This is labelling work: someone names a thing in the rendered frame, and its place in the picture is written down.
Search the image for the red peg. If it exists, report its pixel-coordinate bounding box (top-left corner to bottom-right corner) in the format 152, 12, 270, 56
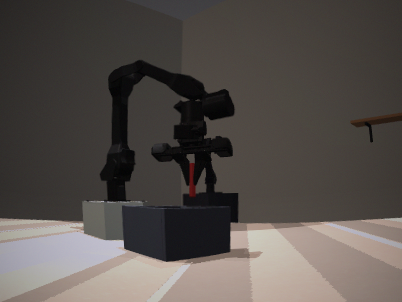
189, 163, 196, 197

